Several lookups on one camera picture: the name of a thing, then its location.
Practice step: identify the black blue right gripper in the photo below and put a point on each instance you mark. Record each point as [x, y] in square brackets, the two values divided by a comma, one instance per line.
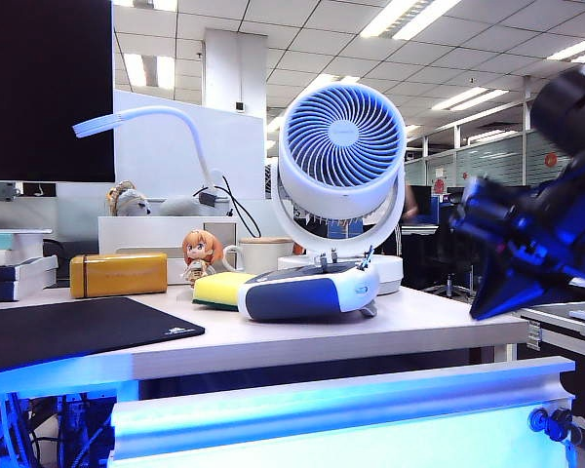
[541, 234]

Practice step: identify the white desk drawer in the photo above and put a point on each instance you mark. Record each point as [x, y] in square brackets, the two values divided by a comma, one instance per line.
[322, 439]

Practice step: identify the yellow green cleaning sponge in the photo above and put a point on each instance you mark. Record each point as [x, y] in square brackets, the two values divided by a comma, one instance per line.
[218, 290]

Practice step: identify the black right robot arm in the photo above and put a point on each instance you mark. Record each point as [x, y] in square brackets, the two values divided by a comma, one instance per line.
[570, 112]

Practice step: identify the drawer lock with key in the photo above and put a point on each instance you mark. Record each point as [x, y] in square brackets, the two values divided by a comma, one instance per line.
[551, 421]

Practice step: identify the black office chair chrome base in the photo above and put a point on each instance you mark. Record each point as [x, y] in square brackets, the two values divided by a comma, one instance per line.
[443, 263]

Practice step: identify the black flight case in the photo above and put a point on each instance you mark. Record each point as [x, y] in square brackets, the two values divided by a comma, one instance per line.
[565, 370]

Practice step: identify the black background monitor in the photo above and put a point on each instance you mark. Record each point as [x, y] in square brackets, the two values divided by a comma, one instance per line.
[421, 200]

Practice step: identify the small red window sticker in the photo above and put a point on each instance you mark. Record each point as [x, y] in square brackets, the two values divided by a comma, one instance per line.
[439, 185]

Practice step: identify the large red window sticker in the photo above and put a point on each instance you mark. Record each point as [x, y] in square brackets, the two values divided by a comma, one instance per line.
[551, 160]

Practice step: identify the white navy remote controller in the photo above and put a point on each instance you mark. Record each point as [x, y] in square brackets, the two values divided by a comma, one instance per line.
[292, 298]

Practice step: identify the white round desk fan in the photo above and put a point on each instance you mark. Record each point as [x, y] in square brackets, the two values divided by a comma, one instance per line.
[341, 133]

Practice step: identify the white mug with wooden lid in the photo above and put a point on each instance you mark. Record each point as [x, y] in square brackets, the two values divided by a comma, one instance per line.
[264, 255]

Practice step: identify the orange-haired anime figurine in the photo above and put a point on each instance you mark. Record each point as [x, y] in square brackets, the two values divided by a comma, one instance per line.
[200, 246]

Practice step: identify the grey plush toy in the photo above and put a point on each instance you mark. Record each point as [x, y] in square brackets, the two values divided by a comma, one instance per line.
[179, 207]

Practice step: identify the white desk organizer shelf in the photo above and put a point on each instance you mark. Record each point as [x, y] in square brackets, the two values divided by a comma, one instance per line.
[142, 234]

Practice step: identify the white partition panel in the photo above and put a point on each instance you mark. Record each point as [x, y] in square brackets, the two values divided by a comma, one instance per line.
[152, 156]

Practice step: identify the white gooseneck desk lamp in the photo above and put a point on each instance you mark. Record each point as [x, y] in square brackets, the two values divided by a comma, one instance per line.
[171, 111]

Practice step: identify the yellow rectangular tin box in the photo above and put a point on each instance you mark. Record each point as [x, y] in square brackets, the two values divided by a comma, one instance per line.
[118, 274]

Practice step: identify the beige white plush toy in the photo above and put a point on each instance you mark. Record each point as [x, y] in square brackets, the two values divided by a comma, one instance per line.
[128, 201]

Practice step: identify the black mouse pad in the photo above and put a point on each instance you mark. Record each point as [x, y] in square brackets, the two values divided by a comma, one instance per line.
[78, 331]

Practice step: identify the white navy stacked books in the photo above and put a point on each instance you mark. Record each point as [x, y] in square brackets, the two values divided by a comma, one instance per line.
[22, 283]

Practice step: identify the white teal box stack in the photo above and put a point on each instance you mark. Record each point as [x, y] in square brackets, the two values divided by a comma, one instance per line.
[5, 240]

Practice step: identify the black computer monitor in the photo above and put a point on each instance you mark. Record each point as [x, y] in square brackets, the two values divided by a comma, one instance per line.
[44, 88]

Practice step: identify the black white wall switch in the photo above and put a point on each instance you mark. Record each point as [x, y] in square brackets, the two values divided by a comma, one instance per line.
[240, 106]

